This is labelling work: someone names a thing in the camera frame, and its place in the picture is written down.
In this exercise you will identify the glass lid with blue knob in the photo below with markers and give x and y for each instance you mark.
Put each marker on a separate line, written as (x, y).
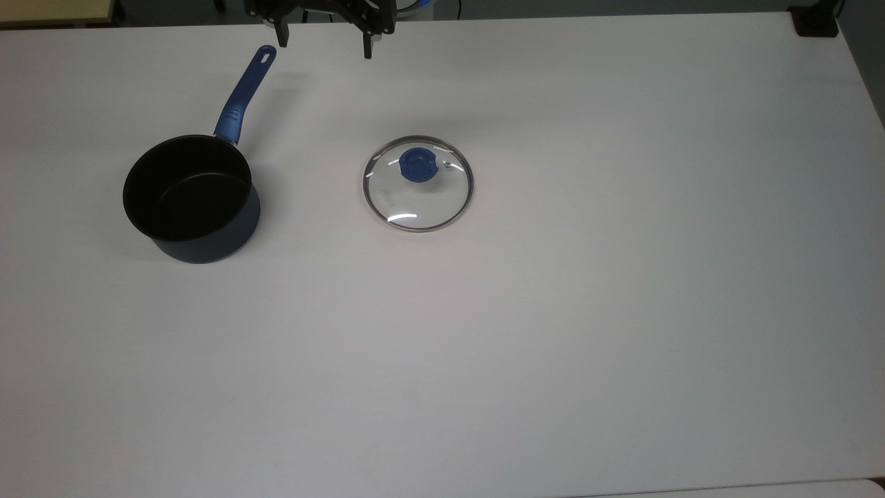
(417, 182)

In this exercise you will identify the black table clamp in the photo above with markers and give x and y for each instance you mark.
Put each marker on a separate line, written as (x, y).
(816, 19)

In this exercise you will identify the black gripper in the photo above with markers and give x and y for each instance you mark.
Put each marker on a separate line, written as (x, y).
(325, 8)

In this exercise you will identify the yellow wooden table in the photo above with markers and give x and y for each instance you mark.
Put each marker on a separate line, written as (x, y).
(55, 10)

